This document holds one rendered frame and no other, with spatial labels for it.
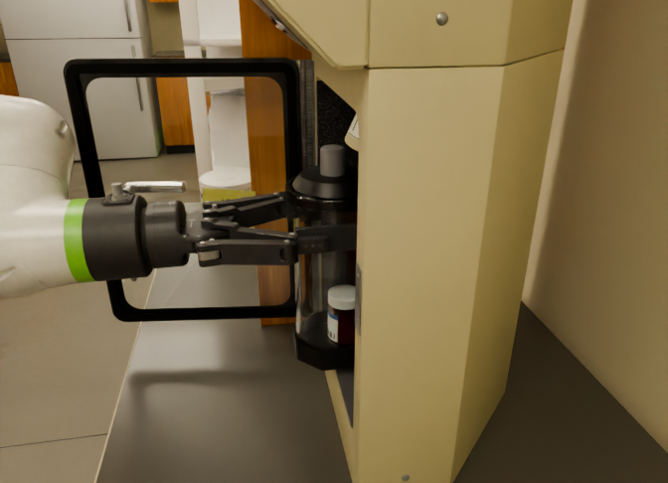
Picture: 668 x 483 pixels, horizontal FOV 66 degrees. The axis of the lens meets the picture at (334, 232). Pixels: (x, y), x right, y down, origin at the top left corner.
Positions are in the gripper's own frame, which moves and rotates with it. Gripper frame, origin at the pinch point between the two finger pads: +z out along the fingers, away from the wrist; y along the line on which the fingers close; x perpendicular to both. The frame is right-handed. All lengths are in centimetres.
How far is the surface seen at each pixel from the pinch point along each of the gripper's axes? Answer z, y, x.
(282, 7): -5.8, -16.3, -23.3
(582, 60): 44, 20, -15
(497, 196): 13.4, -14.2, -7.1
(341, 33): -1.6, -16.3, -21.5
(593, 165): 43.6, 12.7, -0.5
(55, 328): -106, 177, 119
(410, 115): 3.9, -16.3, -15.3
